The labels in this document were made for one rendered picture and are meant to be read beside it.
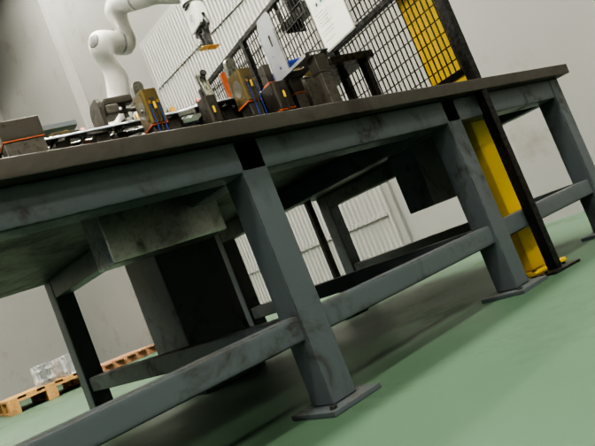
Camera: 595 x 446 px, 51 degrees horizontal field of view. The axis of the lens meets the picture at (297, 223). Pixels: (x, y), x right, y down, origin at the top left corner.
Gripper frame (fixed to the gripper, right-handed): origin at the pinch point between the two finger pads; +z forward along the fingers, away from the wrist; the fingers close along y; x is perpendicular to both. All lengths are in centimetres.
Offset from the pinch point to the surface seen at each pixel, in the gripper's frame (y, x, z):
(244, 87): 24.8, -7.3, 29.7
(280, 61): 2.7, 27.2, 14.0
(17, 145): 20, -83, 32
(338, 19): 14, 55, 5
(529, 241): 54, 63, 116
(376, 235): -194, 197, 94
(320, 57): 41, 16, 30
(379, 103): 75, 1, 60
